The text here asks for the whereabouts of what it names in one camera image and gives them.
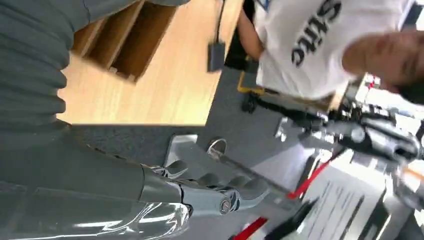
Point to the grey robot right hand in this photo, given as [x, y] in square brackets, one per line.
[82, 192]

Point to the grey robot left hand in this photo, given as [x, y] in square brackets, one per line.
[377, 136]

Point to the printed white paper sheet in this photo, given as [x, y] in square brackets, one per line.
[331, 207]

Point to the person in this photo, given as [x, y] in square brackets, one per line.
[298, 49]

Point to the ribbed grey right arm sleeve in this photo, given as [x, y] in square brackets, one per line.
[30, 66]

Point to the round silver floor cap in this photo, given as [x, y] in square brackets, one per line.
[217, 147]

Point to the wooden card box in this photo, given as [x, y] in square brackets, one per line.
[132, 43]

